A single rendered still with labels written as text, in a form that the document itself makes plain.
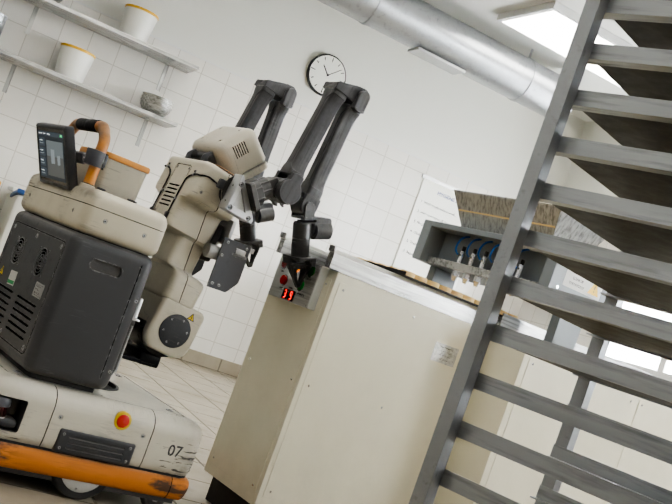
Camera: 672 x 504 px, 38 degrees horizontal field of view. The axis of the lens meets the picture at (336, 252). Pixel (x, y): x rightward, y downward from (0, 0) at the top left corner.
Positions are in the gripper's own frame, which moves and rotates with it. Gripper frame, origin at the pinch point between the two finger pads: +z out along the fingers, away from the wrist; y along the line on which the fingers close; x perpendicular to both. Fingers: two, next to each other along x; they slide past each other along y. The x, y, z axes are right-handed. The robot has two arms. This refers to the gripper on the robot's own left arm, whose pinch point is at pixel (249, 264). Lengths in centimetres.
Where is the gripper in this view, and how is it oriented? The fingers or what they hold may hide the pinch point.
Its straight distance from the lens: 347.6
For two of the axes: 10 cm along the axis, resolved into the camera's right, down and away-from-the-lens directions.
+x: -8.3, 1.6, -5.3
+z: 0.4, 9.7, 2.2
